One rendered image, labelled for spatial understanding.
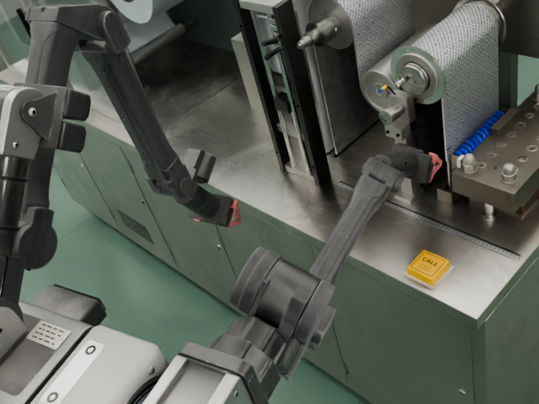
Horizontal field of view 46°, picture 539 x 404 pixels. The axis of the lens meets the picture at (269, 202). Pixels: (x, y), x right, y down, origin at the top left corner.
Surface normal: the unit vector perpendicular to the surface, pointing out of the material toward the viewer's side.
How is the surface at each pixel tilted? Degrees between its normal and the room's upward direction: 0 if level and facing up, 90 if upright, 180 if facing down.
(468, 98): 90
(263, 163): 0
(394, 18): 92
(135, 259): 0
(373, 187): 24
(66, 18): 90
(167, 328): 0
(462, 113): 90
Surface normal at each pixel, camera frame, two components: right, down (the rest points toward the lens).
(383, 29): 0.69, 0.36
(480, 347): -0.69, 0.58
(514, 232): -0.23, -0.74
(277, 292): -0.10, -0.24
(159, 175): -0.45, 0.70
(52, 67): 0.82, 0.15
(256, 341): 0.25, -0.55
